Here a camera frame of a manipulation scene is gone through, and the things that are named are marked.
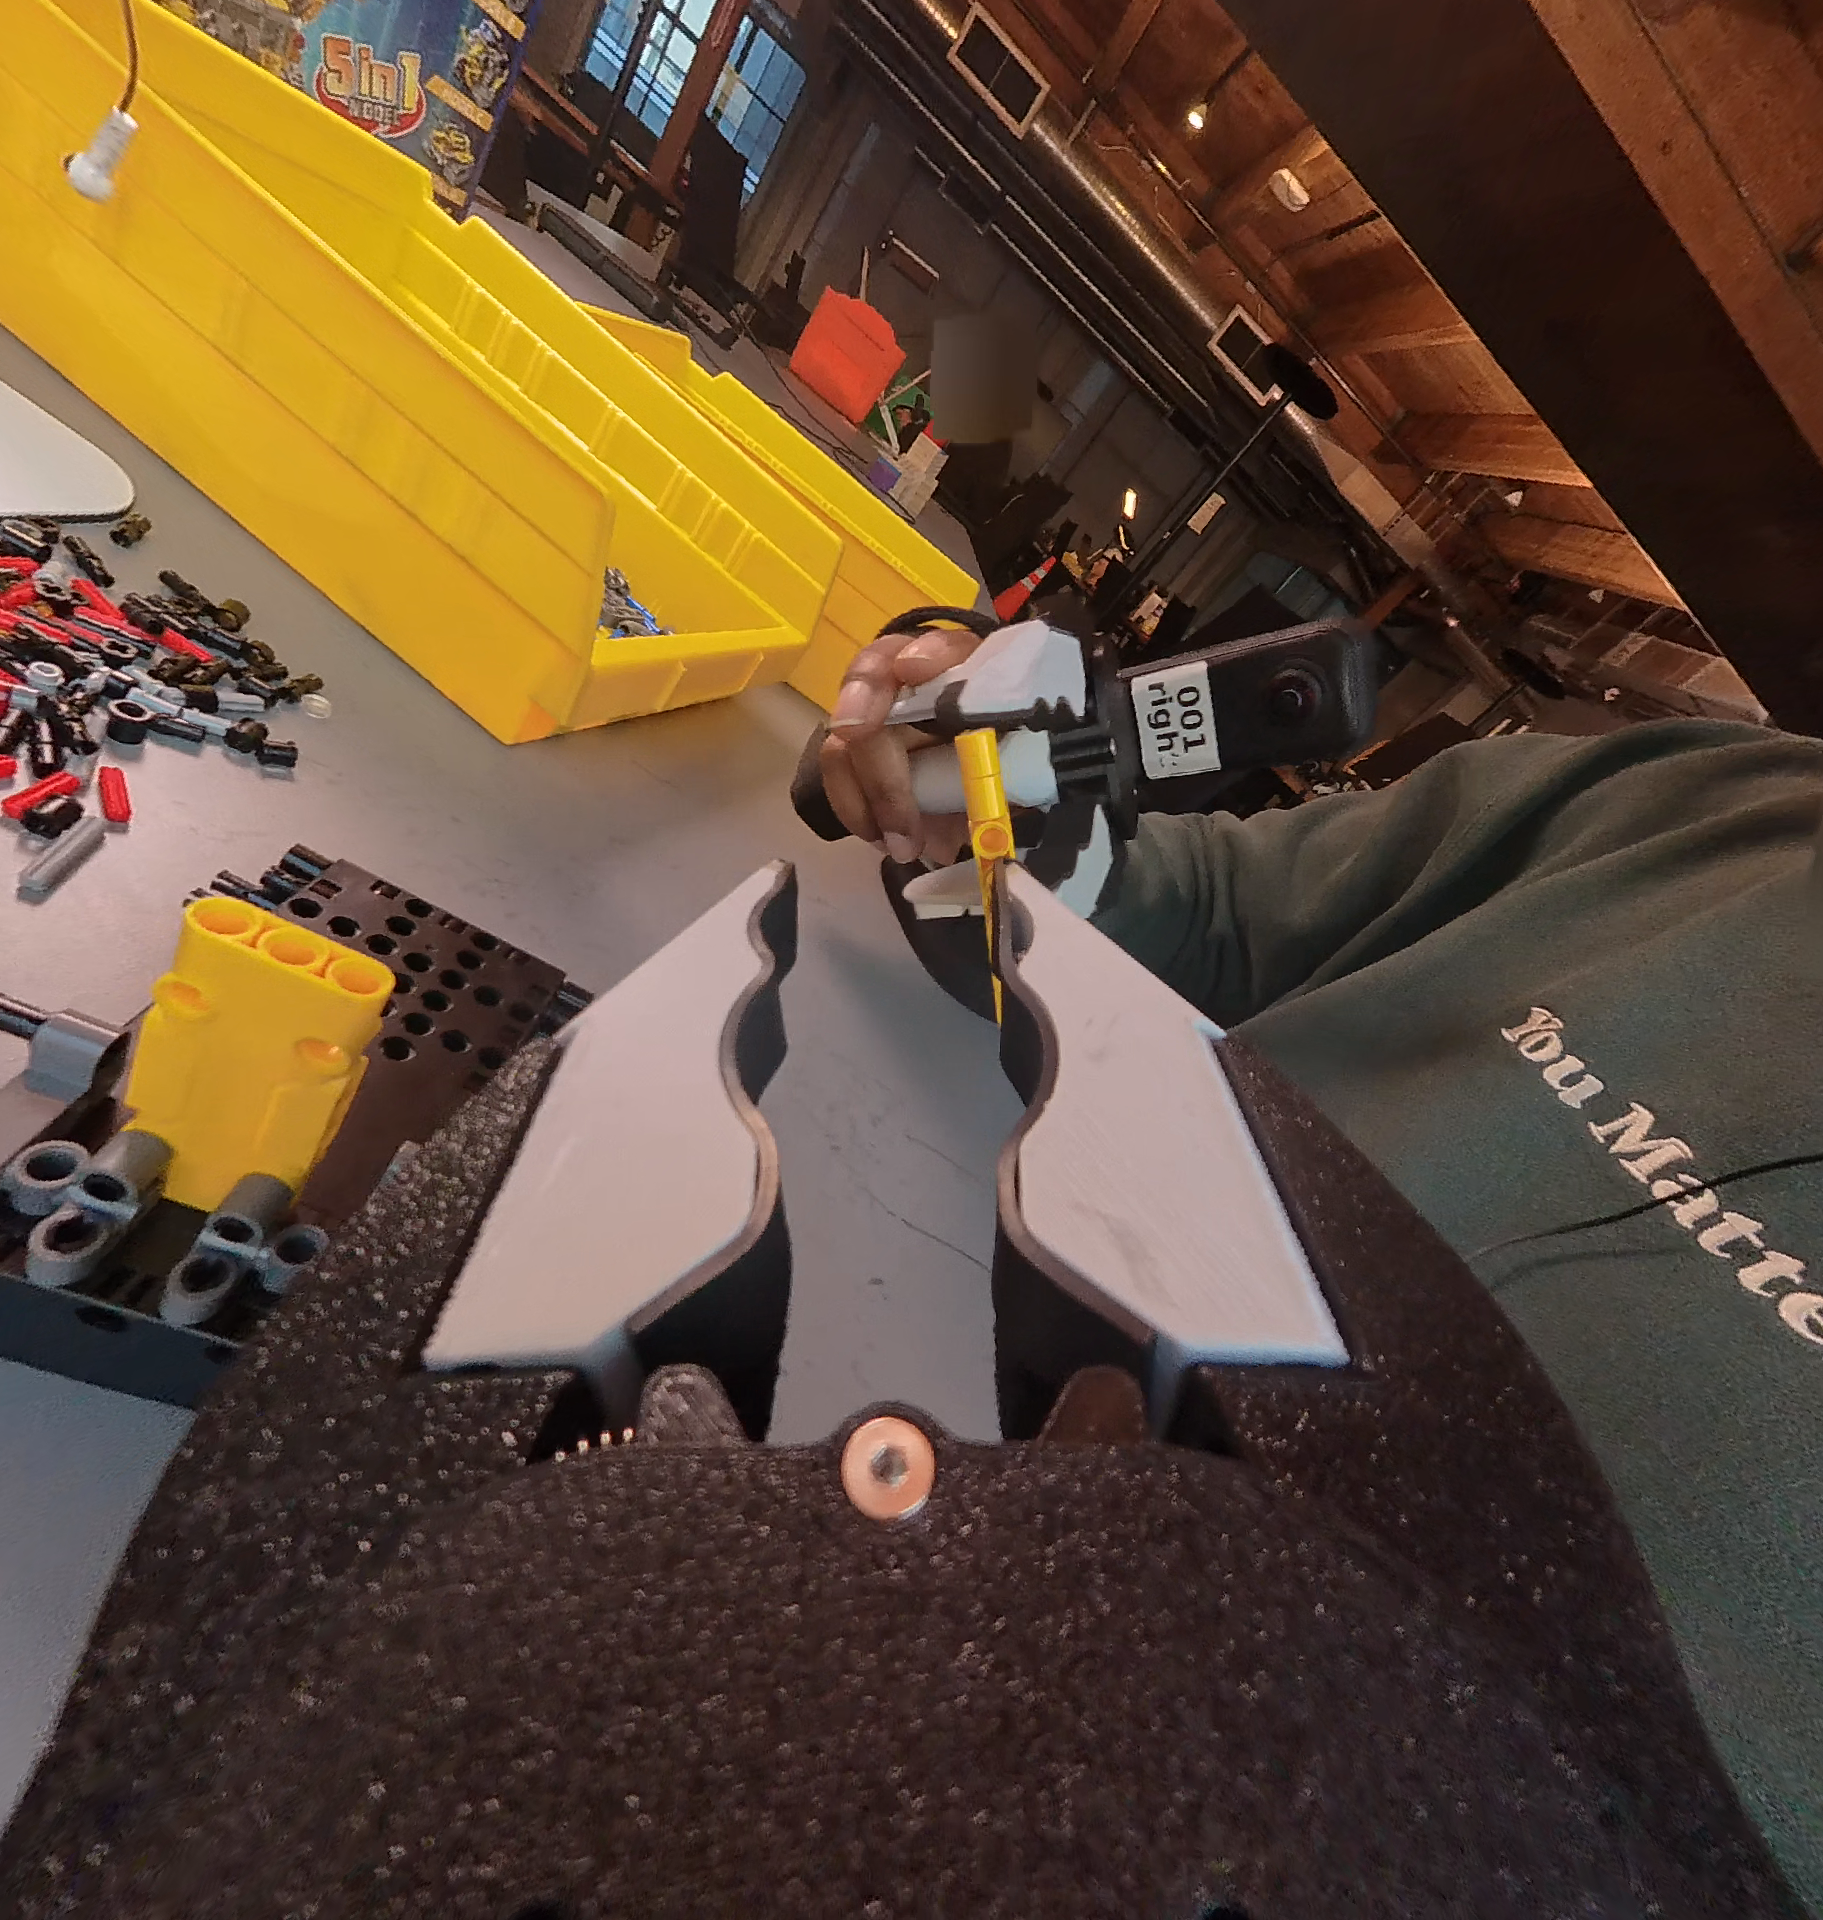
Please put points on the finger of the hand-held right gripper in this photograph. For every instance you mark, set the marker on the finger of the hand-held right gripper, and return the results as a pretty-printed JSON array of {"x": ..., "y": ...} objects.
[
  {"x": 1028, "y": 779},
  {"x": 1016, "y": 675}
]

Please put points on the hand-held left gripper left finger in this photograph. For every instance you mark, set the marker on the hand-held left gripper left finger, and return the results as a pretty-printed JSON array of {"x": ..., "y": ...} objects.
[{"x": 614, "y": 1202}]

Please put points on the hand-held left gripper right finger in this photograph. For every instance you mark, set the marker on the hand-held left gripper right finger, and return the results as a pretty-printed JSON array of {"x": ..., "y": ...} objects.
[{"x": 1169, "y": 1202}]

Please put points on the long yellow lego beam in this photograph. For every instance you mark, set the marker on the long yellow lego beam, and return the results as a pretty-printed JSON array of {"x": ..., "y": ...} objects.
[{"x": 980, "y": 781}]

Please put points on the black lego base block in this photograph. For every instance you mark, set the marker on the black lego base block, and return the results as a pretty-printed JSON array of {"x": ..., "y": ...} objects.
[{"x": 447, "y": 975}]

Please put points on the pile of small lego parts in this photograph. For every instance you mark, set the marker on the pile of small lego parts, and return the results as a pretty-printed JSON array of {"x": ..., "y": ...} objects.
[{"x": 89, "y": 675}]

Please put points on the person's right hand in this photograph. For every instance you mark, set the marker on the person's right hand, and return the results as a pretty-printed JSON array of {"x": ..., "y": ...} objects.
[{"x": 876, "y": 751}]

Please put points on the orange traffic cone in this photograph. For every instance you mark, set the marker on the orange traffic cone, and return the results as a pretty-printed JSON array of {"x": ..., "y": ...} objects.
[{"x": 1026, "y": 595}]

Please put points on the yellow storage bin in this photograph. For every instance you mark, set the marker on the yellow storage bin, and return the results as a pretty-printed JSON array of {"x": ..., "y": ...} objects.
[
  {"x": 327, "y": 452},
  {"x": 882, "y": 556},
  {"x": 704, "y": 481}
]

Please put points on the person's black pants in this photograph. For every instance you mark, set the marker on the person's black pants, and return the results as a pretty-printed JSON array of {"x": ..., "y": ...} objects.
[{"x": 950, "y": 960}]

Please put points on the colourful brick model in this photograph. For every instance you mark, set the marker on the colourful brick model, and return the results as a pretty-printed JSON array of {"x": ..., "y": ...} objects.
[{"x": 912, "y": 452}]

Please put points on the orange plastic bin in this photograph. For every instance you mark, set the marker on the orange plastic bin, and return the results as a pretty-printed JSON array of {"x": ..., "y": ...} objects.
[{"x": 845, "y": 352}]

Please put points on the heap of grey blue pieces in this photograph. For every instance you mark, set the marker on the heap of grey blue pieces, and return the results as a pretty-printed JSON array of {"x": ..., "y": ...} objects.
[{"x": 636, "y": 610}]

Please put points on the black earphone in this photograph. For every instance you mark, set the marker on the black earphone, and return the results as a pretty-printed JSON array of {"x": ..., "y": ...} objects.
[{"x": 1674, "y": 1202}]

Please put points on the factory window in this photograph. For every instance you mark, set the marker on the factory window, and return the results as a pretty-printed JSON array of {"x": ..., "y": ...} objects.
[{"x": 671, "y": 62}]

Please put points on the blue printed kit box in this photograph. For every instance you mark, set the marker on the blue printed kit box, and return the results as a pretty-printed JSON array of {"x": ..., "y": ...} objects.
[{"x": 401, "y": 90}]

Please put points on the metal air duct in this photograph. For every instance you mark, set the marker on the metal air duct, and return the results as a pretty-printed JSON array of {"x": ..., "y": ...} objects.
[{"x": 1124, "y": 197}]

